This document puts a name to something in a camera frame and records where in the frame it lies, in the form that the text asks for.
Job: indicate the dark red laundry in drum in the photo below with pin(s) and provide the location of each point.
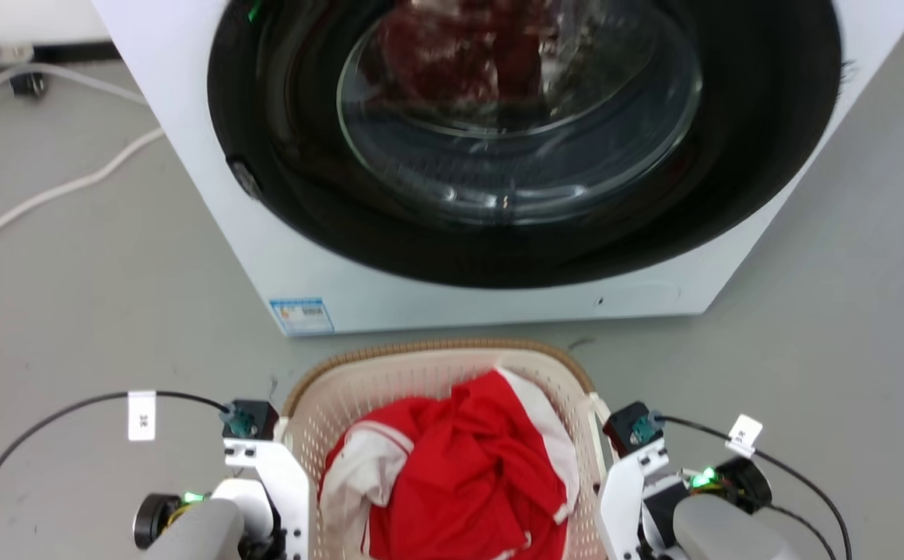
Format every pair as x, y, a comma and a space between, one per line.
452, 54

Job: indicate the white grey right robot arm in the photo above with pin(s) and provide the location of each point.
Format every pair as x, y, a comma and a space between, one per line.
724, 529

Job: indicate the white front-load washing machine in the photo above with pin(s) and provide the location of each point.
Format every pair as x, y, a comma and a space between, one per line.
211, 233

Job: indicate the black round glass washer door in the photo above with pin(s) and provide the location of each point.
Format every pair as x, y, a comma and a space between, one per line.
732, 155

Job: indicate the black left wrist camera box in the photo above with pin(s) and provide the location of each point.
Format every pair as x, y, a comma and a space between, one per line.
256, 418

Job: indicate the beige perforated plastic laundry basket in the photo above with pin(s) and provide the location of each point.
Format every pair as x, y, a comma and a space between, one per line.
359, 389

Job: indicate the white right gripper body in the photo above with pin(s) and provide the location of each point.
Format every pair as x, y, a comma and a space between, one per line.
620, 505

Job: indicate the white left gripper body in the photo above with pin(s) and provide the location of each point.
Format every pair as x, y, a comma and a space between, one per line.
287, 482

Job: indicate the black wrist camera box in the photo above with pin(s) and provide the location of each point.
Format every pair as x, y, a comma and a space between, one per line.
629, 426
256, 418

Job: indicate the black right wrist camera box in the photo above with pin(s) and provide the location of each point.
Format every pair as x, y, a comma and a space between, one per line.
629, 426

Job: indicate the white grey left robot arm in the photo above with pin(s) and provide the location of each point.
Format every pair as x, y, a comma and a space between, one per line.
203, 529

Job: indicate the red and white garment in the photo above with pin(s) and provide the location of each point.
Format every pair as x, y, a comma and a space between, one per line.
460, 482

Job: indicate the blue energy label sticker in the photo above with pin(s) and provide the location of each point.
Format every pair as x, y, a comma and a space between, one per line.
302, 315

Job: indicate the black plug on floor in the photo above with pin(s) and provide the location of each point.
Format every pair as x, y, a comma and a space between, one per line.
28, 84

